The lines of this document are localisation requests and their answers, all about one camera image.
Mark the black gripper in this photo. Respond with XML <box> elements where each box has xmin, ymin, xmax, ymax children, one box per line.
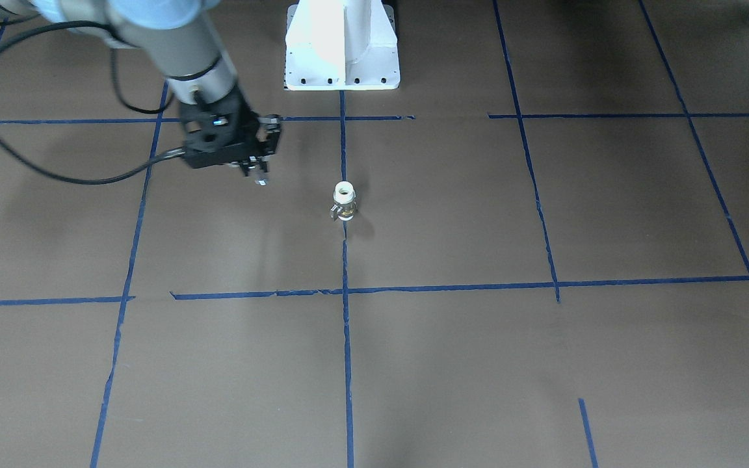
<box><xmin>179</xmin><ymin>88</ymin><xmax>282</xmax><ymax>177</ymax></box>

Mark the white PPR brass valve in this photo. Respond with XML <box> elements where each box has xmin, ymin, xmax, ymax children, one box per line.
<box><xmin>330</xmin><ymin>181</ymin><xmax>357</xmax><ymax>222</ymax></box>

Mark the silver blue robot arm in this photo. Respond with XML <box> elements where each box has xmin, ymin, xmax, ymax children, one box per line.
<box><xmin>0</xmin><ymin>1</ymin><xmax>282</xmax><ymax>186</ymax></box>

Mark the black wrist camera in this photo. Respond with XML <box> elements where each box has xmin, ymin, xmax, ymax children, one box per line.
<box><xmin>181</xmin><ymin>125</ymin><xmax>261</xmax><ymax>169</ymax></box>

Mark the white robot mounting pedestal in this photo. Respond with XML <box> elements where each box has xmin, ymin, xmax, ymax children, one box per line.
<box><xmin>283</xmin><ymin>1</ymin><xmax>401</xmax><ymax>92</ymax></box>

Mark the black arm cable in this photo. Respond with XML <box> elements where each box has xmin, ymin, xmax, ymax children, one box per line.
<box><xmin>0</xmin><ymin>21</ymin><xmax>188</xmax><ymax>186</ymax></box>

